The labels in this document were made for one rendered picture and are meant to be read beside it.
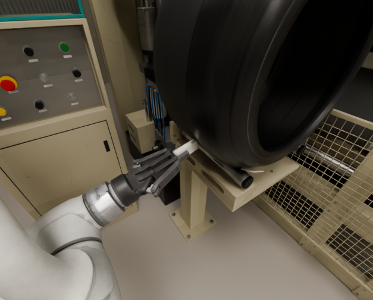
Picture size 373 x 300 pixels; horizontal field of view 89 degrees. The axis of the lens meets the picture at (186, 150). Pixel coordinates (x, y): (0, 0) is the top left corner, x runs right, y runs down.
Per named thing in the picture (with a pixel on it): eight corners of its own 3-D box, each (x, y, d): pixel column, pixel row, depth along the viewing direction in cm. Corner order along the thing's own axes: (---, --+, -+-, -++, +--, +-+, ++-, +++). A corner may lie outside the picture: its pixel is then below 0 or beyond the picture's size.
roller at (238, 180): (187, 134, 82) (179, 135, 79) (190, 125, 80) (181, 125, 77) (250, 187, 59) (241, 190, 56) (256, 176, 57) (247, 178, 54)
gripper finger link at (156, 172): (136, 177, 45) (138, 181, 44) (175, 153, 48) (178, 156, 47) (142, 186, 48) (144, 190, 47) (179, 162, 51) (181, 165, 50)
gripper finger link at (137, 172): (141, 184, 49) (138, 180, 50) (176, 159, 52) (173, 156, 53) (134, 175, 46) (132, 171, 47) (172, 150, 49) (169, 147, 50)
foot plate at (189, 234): (168, 214, 149) (168, 212, 148) (196, 199, 161) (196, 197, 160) (187, 243, 132) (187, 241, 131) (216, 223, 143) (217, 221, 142)
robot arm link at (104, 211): (79, 186, 44) (103, 171, 45) (100, 204, 50) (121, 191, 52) (88, 215, 38) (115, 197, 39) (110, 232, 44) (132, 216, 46)
